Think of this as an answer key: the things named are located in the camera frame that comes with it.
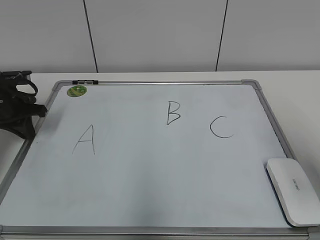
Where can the white board with grey frame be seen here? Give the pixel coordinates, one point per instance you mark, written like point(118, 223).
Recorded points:
point(150, 160)

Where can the round green magnet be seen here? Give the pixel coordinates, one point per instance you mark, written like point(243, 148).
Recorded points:
point(76, 91)

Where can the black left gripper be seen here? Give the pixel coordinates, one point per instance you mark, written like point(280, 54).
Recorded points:
point(18, 107)

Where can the black clip on board frame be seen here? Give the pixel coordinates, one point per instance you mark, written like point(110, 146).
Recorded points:
point(85, 82)

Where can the white rectangular board eraser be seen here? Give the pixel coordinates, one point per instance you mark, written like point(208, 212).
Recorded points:
point(297, 197)

